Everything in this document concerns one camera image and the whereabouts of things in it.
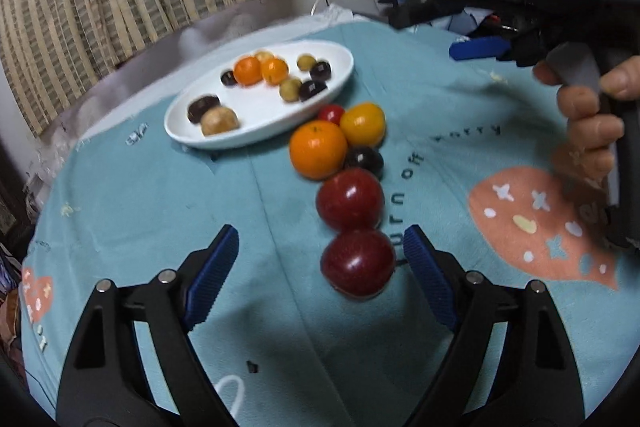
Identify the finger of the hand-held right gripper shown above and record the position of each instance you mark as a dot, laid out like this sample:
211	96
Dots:
475	49

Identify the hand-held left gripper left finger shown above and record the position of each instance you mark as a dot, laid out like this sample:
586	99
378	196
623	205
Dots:
212	277

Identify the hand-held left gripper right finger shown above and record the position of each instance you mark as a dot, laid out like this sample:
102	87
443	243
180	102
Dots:
430	277

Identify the red plum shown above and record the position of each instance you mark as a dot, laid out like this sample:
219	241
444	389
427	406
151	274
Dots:
350	199
357	262

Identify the round yellow fruit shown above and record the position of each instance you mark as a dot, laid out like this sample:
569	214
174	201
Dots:
219	121

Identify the dark purple plum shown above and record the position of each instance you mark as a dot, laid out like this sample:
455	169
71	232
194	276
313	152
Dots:
312	90
320	70
364	159
229	78

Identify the white oval plate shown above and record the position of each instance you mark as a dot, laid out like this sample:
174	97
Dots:
260	122

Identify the dark brown passion fruit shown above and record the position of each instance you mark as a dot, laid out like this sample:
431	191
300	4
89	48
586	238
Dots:
203	108

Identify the small yellow-green fruit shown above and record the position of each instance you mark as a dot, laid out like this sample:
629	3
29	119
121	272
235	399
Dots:
305	62
290	89

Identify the small orange mandarin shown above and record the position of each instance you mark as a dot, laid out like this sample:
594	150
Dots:
274	72

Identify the tan wrinkled fruit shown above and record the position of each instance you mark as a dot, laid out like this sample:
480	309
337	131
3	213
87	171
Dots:
263	55

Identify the person's right hand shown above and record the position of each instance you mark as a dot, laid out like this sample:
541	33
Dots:
590	132

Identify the black hat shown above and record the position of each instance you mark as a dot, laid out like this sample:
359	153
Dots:
410	17

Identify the teal printed blanket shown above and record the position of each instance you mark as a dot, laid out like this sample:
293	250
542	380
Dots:
150	207

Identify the yellow-orange mandarin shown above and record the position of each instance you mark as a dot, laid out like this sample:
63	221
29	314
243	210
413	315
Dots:
362	123

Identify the white bed sheet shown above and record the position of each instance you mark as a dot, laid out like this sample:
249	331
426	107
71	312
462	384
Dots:
335	14

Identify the small red fruit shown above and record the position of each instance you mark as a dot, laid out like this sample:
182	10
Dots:
331	113

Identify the clear plastic sheet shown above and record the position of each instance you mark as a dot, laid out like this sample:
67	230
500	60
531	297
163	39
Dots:
50	152

